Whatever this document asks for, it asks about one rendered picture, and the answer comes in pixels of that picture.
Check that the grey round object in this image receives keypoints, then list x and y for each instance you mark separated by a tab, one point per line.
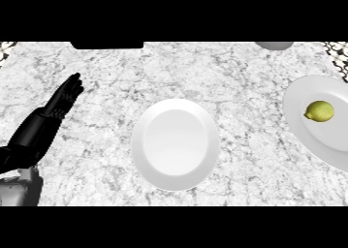
275	45

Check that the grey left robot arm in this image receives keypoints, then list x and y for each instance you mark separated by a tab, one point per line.
14	190

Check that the white oval plate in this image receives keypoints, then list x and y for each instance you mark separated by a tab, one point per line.
175	144

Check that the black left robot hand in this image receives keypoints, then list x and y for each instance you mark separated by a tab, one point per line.
38	129

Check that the large white round plate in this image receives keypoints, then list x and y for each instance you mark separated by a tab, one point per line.
334	135

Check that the yellow-green lemon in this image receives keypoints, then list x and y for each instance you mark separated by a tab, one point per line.
321	111

